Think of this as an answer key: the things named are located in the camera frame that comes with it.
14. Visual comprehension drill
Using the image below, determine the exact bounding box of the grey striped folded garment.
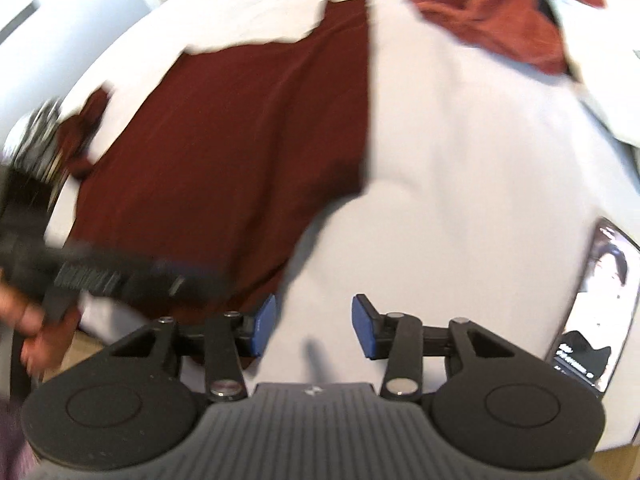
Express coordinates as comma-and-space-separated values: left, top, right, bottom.
1, 98, 63, 184

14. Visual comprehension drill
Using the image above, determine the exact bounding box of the grey bed sheet mattress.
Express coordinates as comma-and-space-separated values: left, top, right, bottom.
62, 0, 639, 388

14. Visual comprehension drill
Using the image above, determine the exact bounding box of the smartphone on bed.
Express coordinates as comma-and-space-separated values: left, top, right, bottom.
547, 218, 639, 398

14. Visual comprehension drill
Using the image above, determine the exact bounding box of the dark red sweater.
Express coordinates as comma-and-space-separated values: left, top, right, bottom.
57, 0, 370, 323

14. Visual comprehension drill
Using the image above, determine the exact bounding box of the person's left hand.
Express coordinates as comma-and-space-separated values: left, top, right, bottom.
1, 276, 81, 377

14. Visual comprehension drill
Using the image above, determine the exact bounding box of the white crumpled garment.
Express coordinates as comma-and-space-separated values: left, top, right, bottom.
548, 0, 639, 148

